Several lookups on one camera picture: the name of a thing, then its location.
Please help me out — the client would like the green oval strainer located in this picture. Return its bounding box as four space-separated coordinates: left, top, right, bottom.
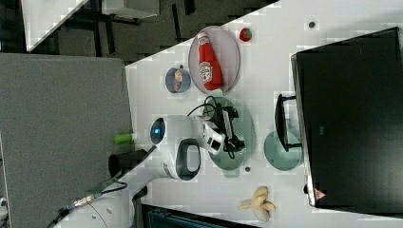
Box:
202 96 256 178

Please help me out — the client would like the red plush ketchup bottle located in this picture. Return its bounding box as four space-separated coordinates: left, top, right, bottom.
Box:
197 32 223 90

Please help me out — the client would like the red toy strawberry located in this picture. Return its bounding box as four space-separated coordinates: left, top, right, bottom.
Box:
240 28 253 42

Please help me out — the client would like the black cylinder mount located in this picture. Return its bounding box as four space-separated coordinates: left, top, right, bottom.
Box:
108 149 147 178

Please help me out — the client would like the small blue bowl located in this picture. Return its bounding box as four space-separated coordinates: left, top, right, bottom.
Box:
165 67 191 93

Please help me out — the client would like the grey round plate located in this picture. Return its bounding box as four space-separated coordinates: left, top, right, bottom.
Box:
188 26 240 94

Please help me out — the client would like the green cylinder object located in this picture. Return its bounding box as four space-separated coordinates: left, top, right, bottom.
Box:
114 133 137 144

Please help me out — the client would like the peeled toy banana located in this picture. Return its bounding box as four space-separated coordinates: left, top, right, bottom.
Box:
238 186 276 222

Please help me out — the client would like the light green mug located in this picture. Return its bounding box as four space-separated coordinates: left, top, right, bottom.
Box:
264 131 302 171

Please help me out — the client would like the toy strawberry in bowl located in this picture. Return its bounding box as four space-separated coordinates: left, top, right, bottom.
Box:
174 83 181 92

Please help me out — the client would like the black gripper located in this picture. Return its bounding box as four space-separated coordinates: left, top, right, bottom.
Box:
212 105 245 152

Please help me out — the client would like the toy orange slice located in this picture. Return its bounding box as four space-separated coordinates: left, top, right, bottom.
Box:
175 70 182 82

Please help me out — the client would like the black toaster oven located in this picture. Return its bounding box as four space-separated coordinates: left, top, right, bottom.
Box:
275 27 403 218

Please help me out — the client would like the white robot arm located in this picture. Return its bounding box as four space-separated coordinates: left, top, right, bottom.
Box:
47 104 245 228

